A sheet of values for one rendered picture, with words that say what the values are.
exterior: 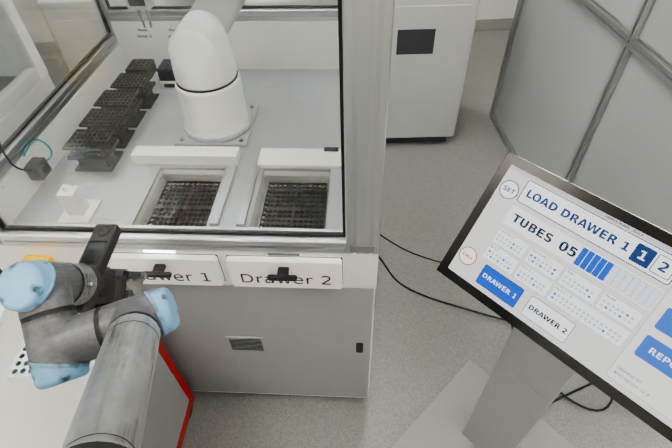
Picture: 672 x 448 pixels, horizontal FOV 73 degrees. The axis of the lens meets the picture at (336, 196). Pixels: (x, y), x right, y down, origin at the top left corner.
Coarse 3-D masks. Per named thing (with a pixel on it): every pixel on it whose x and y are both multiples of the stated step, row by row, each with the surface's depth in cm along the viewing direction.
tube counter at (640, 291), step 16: (560, 256) 90; (576, 256) 88; (592, 256) 86; (592, 272) 86; (608, 272) 85; (624, 272) 83; (624, 288) 83; (640, 288) 82; (656, 288) 80; (640, 304) 82
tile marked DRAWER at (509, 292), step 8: (480, 272) 98; (488, 272) 98; (496, 272) 97; (480, 280) 98; (488, 280) 97; (496, 280) 96; (504, 280) 95; (488, 288) 97; (496, 288) 96; (504, 288) 95; (512, 288) 94; (520, 288) 94; (496, 296) 96; (504, 296) 95; (512, 296) 94; (520, 296) 93; (512, 304) 94
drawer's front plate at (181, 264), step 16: (112, 256) 114; (128, 256) 114; (144, 256) 114; (160, 256) 114; (176, 256) 113; (192, 256) 113; (208, 256) 113; (176, 272) 117; (192, 272) 116; (208, 272) 116
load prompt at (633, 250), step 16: (528, 192) 94; (544, 192) 92; (544, 208) 92; (560, 208) 90; (576, 208) 89; (560, 224) 90; (576, 224) 89; (592, 224) 87; (608, 224) 85; (592, 240) 87; (608, 240) 85; (624, 240) 84; (640, 240) 82; (624, 256) 84; (640, 256) 82; (656, 256) 81; (656, 272) 81
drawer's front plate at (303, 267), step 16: (240, 256) 113; (256, 256) 113; (240, 272) 115; (256, 272) 115; (272, 272) 115; (304, 272) 114; (320, 272) 114; (336, 272) 113; (320, 288) 118; (336, 288) 118
